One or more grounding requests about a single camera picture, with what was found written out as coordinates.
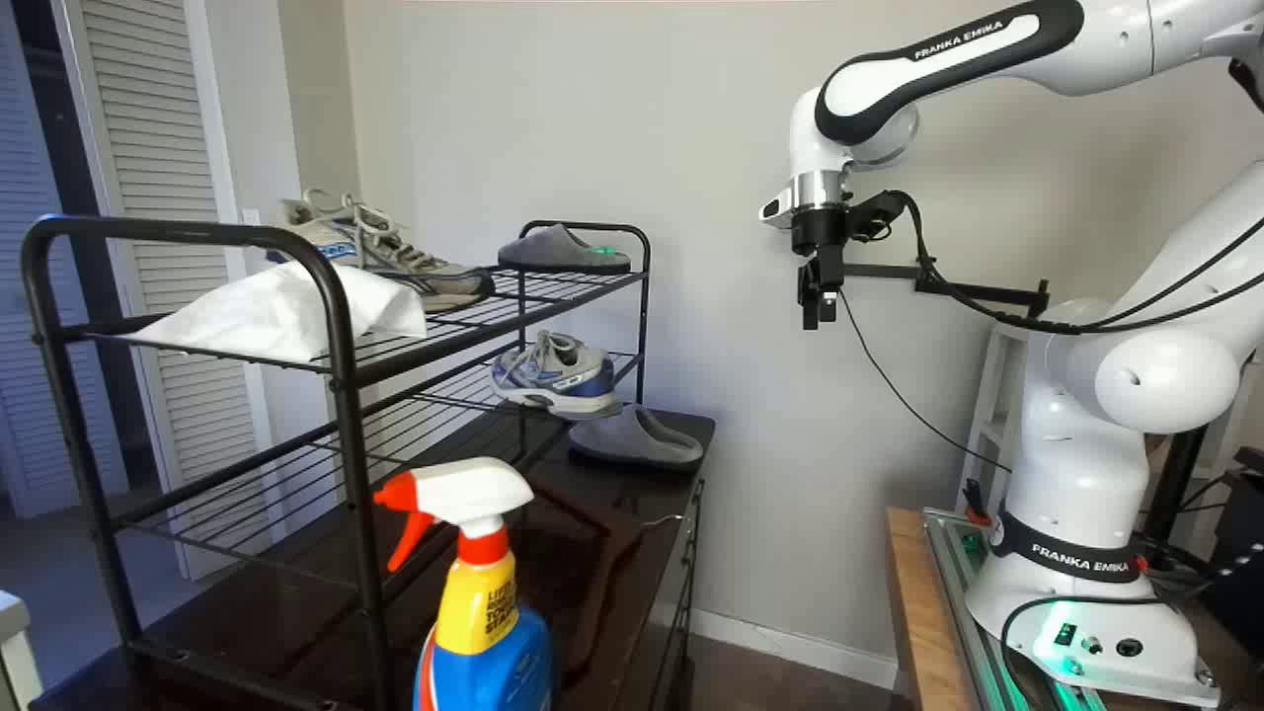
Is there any black mounting rod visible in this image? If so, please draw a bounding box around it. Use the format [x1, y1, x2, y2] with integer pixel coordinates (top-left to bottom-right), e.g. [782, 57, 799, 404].
[837, 252, 1056, 325]

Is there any light wooden board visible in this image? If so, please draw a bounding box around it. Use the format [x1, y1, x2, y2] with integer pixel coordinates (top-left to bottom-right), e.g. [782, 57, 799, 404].
[881, 505, 981, 711]

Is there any thin black hanging cable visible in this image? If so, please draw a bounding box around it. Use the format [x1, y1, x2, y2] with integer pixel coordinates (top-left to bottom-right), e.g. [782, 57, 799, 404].
[832, 288, 1020, 477]

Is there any plain grey slipper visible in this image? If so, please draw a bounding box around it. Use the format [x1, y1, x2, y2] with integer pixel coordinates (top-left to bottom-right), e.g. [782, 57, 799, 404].
[566, 404, 708, 477]

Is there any tan grey sneaker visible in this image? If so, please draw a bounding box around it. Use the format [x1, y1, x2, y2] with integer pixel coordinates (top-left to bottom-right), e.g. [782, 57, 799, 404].
[270, 189, 376, 268]
[332, 192, 497, 301]

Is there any white frame behind robot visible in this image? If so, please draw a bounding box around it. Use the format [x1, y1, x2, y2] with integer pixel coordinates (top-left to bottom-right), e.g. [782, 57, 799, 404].
[950, 321, 1044, 529]

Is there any white furniture corner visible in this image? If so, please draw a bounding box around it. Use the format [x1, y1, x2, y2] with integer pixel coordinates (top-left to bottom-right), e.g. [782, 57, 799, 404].
[0, 583, 46, 711]

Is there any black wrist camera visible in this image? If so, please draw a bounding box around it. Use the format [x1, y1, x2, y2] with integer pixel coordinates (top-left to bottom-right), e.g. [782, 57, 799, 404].
[840, 186, 915, 243]

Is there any grey slipper with green insert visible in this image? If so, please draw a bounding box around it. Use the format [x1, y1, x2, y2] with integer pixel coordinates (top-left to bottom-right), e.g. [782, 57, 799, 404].
[495, 222, 636, 276]

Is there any blue and white sneaker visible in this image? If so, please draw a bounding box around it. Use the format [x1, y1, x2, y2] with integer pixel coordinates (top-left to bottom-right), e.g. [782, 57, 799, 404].
[484, 329, 624, 422]

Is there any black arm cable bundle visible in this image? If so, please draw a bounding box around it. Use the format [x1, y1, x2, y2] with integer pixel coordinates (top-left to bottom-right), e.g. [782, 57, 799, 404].
[891, 189, 1264, 338]

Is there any black box beside robot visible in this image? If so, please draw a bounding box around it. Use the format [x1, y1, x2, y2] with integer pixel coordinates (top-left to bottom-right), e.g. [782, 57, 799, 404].
[1199, 444, 1264, 662]

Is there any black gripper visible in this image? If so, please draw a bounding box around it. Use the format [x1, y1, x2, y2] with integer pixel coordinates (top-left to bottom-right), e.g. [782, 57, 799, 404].
[790, 199, 848, 331]

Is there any white louvered door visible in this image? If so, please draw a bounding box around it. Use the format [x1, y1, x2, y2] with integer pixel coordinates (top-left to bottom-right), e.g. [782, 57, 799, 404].
[52, 0, 288, 583]

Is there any blue yellow spray bottle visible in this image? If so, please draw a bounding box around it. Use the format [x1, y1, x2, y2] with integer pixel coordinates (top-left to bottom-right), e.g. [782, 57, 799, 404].
[370, 454, 559, 711]

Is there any black metal shoe rack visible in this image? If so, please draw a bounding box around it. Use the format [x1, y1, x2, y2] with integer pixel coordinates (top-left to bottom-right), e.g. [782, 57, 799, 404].
[14, 213, 657, 711]

